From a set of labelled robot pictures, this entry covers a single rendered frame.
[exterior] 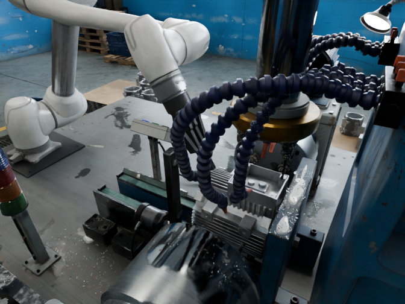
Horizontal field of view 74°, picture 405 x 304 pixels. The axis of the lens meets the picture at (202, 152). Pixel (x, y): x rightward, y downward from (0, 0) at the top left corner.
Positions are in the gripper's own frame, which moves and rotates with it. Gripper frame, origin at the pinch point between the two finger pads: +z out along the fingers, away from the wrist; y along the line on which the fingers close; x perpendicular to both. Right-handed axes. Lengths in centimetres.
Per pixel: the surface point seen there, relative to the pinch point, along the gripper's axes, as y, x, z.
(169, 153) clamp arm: -20.6, -9.6, -11.3
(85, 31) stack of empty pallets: 416, 516, -226
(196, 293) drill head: -38.5, -19.5, 5.2
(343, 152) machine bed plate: 80, -17, 45
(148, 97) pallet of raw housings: 145, 156, -23
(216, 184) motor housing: -8.8, -6.8, 3.8
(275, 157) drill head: 14.6, -13.4, 10.4
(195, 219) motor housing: -15.4, -0.7, 9.6
